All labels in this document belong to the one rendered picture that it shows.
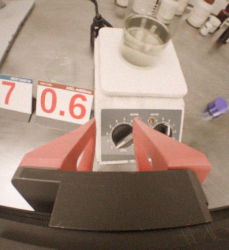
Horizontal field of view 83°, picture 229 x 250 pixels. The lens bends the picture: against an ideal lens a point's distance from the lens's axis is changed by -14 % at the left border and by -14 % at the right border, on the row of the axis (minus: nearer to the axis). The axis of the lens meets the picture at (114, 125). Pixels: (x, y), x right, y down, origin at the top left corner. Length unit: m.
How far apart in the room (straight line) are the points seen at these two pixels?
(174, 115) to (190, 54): 0.24
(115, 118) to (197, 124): 0.19
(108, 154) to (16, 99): 0.18
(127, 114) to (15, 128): 0.19
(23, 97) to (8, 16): 0.28
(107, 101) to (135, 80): 0.05
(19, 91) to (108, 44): 0.16
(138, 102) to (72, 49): 0.20
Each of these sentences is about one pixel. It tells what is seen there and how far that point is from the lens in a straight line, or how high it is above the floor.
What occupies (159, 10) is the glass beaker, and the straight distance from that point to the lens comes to 0.22.
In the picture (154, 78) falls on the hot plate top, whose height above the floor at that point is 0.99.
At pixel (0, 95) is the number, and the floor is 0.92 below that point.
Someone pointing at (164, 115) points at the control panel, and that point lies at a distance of 0.21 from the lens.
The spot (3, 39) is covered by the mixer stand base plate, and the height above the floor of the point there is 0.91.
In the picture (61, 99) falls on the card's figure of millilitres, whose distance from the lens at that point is 0.24.
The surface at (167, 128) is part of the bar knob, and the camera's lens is 0.20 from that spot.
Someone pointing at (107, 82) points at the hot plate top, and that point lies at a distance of 0.18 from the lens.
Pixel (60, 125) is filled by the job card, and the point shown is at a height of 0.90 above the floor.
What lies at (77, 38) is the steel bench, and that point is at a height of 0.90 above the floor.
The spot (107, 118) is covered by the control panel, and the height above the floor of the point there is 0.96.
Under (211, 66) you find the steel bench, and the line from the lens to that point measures 0.46.
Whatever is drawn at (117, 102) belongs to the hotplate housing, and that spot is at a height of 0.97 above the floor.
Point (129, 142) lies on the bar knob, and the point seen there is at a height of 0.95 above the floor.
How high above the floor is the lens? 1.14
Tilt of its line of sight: 70 degrees down
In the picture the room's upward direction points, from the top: 25 degrees clockwise
